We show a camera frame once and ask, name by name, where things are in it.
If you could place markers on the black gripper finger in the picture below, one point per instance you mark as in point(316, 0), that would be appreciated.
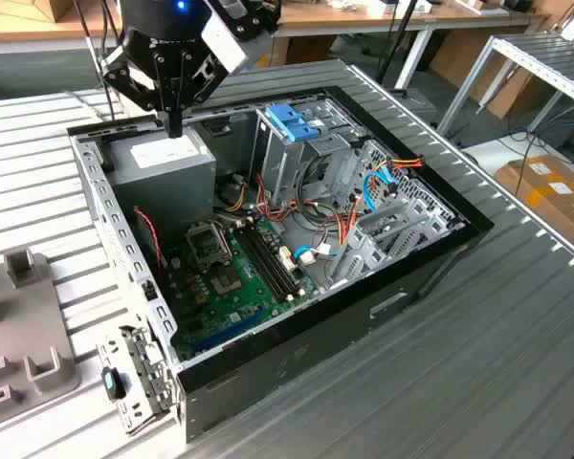
point(191, 81)
point(134, 81)

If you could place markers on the perforated metal disk bay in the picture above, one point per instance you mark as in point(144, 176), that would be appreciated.
point(368, 260)

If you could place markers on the small brown cardboard box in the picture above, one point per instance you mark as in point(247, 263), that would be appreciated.
point(62, 9)

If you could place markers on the blue plastic drive latch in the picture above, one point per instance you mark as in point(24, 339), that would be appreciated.
point(292, 124)

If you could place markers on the grey power supply unit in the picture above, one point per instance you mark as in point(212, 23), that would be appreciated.
point(162, 191)

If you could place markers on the stacked brown cardboard boxes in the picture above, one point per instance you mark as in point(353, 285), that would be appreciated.
point(306, 50)

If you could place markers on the grey metal drive cage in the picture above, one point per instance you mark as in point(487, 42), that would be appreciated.
point(287, 167)

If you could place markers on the long wooden desk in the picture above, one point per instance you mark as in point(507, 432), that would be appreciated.
point(325, 16)

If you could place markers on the black RAM slot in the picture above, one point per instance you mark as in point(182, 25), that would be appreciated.
point(264, 264)
point(271, 261)
point(258, 266)
point(277, 258)

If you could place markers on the CPU socket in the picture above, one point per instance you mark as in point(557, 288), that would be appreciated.
point(226, 283)

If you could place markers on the white board plug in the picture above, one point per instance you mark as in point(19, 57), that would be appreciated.
point(308, 258)

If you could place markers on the black tripod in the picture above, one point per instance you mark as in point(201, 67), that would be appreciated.
point(403, 29)

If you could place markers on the green motherboard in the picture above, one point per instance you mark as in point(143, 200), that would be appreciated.
point(249, 311)

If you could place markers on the blue expansion slot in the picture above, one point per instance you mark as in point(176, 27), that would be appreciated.
point(229, 332)

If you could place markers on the grey plastic parts rack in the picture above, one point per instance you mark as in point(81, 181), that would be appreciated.
point(28, 325)

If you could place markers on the flat brown cardboard sheets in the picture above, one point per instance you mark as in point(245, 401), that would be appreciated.
point(459, 57)

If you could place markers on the black open PC case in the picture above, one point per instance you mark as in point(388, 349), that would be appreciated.
point(315, 344)

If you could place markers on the taped cardboard shipping box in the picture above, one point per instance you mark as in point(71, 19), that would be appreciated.
point(521, 174)

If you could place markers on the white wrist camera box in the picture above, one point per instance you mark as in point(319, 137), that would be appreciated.
point(222, 40)

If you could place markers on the black camera bracket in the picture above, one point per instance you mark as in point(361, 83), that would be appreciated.
point(253, 19)

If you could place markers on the grey metal rear bracket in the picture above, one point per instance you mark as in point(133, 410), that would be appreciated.
point(146, 368)

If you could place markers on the white frame slat table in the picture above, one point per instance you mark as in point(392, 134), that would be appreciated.
point(531, 59)

